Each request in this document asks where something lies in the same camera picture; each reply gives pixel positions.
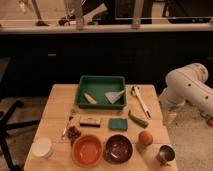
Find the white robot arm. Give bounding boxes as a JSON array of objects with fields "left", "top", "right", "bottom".
[{"left": 159, "top": 63, "right": 213, "bottom": 126}]

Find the purple bowl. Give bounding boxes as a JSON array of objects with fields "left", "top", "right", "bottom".
[{"left": 104, "top": 134, "right": 133, "bottom": 164}]

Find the wooden block brush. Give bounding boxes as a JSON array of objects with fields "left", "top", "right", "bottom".
[{"left": 79, "top": 117, "right": 101, "bottom": 127}]

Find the orange bowl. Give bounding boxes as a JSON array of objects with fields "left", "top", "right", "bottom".
[{"left": 71, "top": 134, "right": 103, "bottom": 168}]

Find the green okra pod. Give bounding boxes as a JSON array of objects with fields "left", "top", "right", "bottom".
[{"left": 128, "top": 110, "right": 149, "bottom": 128}]

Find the orange fruit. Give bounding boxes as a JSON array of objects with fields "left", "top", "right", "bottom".
[{"left": 138, "top": 131, "right": 153, "bottom": 145}]

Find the metal cup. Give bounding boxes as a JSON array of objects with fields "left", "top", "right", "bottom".
[{"left": 156, "top": 145, "right": 175, "bottom": 165}]

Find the teal square sponge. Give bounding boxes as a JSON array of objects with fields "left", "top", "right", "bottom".
[{"left": 108, "top": 118, "right": 128, "bottom": 131}]

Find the green plastic tray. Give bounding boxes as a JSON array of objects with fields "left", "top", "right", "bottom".
[{"left": 75, "top": 75, "right": 126, "bottom": 110}]

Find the yellow corn cob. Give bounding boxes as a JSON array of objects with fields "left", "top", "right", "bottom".
[{"left": 84, "top": 93, "right": 97, "bottom": 104}]

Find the dark red grape bunch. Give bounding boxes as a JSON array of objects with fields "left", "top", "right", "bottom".
[{"left": 66, "top": 126, "right": 81, "bottom": 144}]

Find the small metal utensil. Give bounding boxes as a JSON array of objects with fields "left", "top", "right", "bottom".
[{"left": 61, "top": 109, "right": 77, "bottom": 140}]

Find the black office chair base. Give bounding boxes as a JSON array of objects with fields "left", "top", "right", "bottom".
[{"left": 0, "top": 100, "right": 39, "bottom": 171}]

